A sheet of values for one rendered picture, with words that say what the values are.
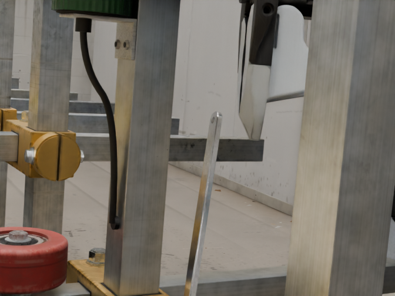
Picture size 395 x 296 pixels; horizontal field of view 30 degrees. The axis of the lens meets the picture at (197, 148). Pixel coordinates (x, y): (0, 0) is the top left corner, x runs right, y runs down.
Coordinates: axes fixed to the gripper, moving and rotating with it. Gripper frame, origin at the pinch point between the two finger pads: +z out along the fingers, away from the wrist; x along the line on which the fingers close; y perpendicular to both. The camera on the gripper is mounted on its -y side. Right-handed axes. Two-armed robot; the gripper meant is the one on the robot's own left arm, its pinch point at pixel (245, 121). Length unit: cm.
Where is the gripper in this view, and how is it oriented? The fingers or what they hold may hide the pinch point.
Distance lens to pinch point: 51.5
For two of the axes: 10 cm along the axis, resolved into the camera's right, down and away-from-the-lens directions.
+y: 9.9, 0.9, 0.6
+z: -0.9, 10.0, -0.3
